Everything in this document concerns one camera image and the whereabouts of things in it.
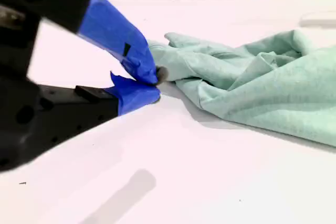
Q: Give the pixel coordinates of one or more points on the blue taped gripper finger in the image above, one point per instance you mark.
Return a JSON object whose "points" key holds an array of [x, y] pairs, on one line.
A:
{"points": [[131, 95], [110, 30]]}

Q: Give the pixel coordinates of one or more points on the pale green T-shirt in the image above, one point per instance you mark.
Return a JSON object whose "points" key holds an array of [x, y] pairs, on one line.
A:
{"points": [[262, 90]]}

